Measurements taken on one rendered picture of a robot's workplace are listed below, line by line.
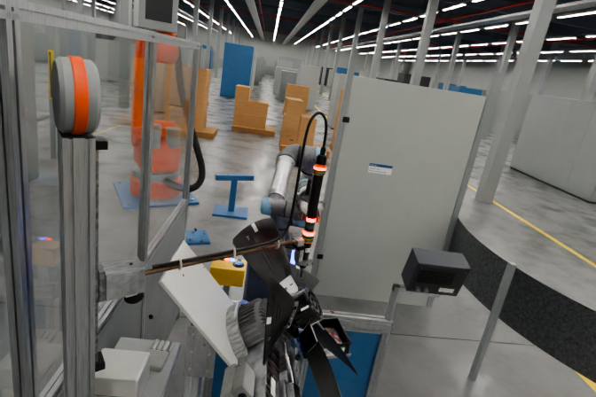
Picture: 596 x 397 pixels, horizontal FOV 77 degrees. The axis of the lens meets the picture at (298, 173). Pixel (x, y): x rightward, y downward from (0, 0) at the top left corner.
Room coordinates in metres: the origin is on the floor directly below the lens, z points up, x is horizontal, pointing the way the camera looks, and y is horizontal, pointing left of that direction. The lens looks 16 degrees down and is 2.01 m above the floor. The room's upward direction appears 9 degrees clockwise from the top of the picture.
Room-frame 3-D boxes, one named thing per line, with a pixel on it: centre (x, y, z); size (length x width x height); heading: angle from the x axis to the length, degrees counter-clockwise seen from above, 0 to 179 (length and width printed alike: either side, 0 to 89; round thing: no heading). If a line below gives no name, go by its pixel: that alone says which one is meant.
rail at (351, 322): (1.60, -0.14, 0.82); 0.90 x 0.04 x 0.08; 95
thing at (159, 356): (1.17, 0.42, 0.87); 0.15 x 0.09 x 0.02; 0
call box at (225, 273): (1.56, 0.25, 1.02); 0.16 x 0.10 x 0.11; 95
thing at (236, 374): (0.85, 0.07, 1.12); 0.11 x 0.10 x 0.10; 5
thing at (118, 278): (0.83, 0.41, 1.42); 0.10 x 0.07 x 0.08; 130
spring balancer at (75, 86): (0.77, 0.48, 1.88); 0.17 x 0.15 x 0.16; 5
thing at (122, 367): (0.99, 0.49, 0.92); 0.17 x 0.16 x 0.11; 95
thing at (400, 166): (3.11, -0.86, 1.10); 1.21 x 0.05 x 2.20; 95
